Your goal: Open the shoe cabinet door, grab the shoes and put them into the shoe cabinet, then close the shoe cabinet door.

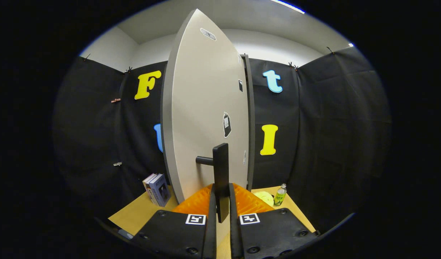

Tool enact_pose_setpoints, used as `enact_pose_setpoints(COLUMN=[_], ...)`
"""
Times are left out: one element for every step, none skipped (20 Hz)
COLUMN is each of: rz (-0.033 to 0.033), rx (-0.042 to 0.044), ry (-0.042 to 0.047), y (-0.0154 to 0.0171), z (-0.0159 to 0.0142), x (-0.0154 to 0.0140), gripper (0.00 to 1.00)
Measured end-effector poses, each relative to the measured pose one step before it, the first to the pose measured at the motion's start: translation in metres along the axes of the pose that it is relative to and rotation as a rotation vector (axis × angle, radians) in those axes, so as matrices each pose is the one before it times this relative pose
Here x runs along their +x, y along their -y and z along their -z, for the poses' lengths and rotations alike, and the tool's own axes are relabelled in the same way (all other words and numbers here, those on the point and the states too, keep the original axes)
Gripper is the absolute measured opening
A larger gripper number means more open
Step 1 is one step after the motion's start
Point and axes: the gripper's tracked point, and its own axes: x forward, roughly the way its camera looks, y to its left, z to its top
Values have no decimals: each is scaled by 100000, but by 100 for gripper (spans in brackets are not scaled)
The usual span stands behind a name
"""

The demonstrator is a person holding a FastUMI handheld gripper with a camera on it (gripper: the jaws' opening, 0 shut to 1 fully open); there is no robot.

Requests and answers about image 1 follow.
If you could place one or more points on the long ceiling light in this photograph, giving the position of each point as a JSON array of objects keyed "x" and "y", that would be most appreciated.
[{"x": 289, "y": 6}]

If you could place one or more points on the black backdrop cloth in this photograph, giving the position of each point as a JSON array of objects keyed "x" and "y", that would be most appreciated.
[{"x": 332, "y": 136}]

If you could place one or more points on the yellow round object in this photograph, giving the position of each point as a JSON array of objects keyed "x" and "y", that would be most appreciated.
[{"x": 264, "y": 198}]

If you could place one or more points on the green drink bottle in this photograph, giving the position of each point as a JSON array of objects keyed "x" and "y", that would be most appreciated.
[{"x": 280, "y": 197}]

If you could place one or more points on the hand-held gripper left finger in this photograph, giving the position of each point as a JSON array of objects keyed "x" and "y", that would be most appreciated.
[{"x": 210, "y": 237}]

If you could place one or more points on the blue cover book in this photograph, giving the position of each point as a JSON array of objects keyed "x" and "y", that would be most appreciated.
[{"x": 160, "y": 190}]

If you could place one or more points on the beige shoe cabinet door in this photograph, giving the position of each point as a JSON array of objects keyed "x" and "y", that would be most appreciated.
[{"x": 199, "y": 108}]

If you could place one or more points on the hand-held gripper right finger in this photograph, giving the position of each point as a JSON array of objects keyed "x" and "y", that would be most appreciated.
[{"x": 235, "y": 233}]

